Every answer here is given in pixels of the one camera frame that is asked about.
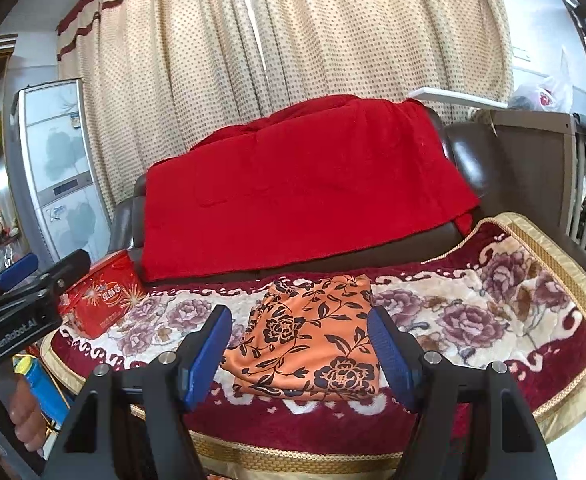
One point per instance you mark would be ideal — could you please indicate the white plastic bag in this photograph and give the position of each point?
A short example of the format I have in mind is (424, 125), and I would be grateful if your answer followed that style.
(548, 95)

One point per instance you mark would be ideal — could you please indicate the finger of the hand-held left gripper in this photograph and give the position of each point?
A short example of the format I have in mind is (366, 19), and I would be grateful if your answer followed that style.
(60, 275)
(18, 265)

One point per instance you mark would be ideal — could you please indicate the white wall socket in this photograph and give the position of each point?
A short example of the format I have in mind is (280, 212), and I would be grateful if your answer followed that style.
(521, 53)

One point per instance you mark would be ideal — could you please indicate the dark brown leather sofa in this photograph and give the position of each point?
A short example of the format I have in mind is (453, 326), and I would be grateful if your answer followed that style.
(473, 160)

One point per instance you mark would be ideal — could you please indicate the red gift box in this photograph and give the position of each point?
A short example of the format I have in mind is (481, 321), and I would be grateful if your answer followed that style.
(103, 300)

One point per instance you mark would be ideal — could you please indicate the blue yellow bottle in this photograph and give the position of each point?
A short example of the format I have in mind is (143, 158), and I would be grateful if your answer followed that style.
(43, 385)

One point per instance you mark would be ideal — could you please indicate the orange floral shirt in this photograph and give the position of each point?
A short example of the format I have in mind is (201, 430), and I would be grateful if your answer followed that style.
(303, 340)

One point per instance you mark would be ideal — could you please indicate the red towel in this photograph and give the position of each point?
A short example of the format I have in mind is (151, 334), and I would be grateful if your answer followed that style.
(298, 195)

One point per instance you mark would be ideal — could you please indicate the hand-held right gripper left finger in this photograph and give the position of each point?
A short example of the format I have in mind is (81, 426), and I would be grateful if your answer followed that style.
(208, 360)

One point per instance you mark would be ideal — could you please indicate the brown wooden crib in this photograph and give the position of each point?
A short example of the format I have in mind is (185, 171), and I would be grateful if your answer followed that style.
(528, 160)

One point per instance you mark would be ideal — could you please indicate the person's left hand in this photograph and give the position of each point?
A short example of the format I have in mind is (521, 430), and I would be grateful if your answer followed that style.
(28, 420)

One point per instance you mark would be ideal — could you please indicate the beige dotted curtain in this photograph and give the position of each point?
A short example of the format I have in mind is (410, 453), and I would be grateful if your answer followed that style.
(273, 60)

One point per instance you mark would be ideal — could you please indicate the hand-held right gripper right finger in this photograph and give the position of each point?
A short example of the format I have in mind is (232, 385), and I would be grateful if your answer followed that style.
(390, 360)

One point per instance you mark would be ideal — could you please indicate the floral plush blanket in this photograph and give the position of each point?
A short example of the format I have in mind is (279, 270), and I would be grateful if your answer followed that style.
(473, 320)

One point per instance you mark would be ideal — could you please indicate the white board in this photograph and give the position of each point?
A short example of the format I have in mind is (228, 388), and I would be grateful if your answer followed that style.
(453, 96)

